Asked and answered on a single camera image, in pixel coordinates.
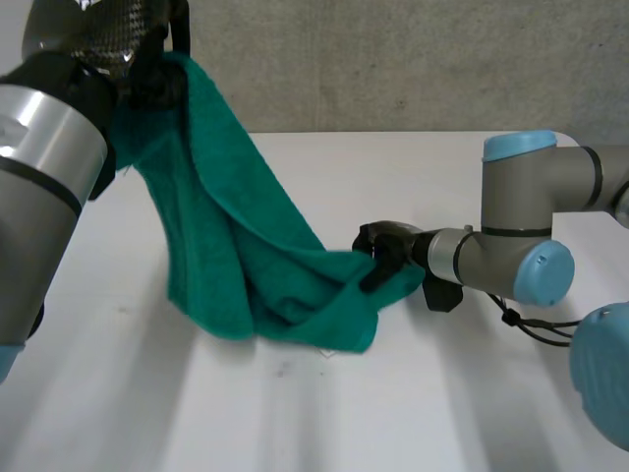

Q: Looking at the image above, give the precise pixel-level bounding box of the teal towel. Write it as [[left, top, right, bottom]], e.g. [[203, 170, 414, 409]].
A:
[[109, 50, 426, 356]]

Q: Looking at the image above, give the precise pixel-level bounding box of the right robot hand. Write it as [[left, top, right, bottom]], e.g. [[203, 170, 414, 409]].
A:
[[351, 220, 434, 293]]

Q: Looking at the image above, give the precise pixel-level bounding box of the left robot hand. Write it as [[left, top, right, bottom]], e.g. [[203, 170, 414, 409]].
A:
[[0, 0, 194, 135]]

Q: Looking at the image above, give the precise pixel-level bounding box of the black cable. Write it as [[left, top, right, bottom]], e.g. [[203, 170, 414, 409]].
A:
[[485, 291, 587, 348]]

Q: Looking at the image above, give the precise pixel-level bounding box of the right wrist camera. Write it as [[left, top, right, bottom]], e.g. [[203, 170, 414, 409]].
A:
[[421, 271, 465, 313]]

